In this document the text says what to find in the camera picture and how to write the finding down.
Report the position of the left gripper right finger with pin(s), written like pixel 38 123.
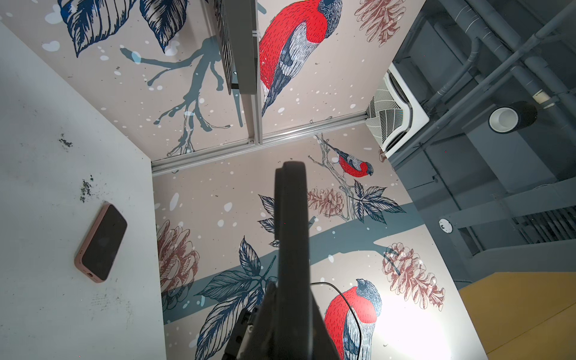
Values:
pixel 322 346

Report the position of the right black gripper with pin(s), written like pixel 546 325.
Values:
pixel 240 334

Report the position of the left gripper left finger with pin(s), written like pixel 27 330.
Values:
pixel 263 342

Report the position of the phone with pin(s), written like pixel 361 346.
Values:
pixel 98 251
pixel 293 329

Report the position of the small white ceiling sensor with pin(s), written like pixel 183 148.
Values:
pixel 445 226

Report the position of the white ceiling air conditioner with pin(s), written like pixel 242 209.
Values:
pixel 394 116

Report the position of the round ceiling spotlight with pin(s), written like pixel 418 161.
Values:
pixel 513 117

